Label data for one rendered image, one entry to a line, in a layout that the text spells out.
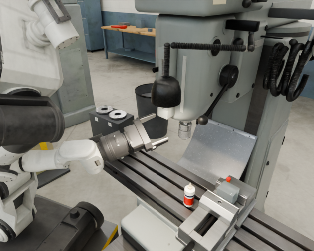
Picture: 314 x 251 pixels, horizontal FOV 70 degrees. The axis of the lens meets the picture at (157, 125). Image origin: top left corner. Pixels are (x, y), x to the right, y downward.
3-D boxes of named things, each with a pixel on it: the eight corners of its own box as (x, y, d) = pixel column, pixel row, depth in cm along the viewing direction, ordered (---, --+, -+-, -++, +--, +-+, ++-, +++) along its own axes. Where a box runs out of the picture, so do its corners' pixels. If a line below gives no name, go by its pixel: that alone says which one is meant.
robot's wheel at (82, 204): (75, 224, 144) (69, 202, 134) (80, 218, 148) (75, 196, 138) (101, 235, 138) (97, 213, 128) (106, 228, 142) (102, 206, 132)
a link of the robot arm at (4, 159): (-32, 177, 66) (-10, 156, 53) (-18, 137, 73) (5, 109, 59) (11, 183, 74) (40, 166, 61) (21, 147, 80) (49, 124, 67)
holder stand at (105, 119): (121, 155, 119) (117, 121, 109) (93, 141, 130) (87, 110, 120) (135, 144, 127) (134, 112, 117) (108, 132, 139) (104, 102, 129)
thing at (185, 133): (188, 132, 88) (188, 120, 85) (192, 138, 84) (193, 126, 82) (176, 133, 87) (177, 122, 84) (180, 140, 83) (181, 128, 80)
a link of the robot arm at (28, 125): (-13, 158, 53) (7, 138, 45) (-19, 122, 54) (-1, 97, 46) (39, 151, 62) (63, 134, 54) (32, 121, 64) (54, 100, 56)
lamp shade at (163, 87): (148, 106, 52) (147, 80, 49) (154, 94, 58) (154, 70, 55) (178, 108, 51) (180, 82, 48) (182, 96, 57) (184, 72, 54)
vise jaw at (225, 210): (229, 226, 74) (231, 218, 72) (198, 205, 82) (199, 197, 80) (237, 215, 78) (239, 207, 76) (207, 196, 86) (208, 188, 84)
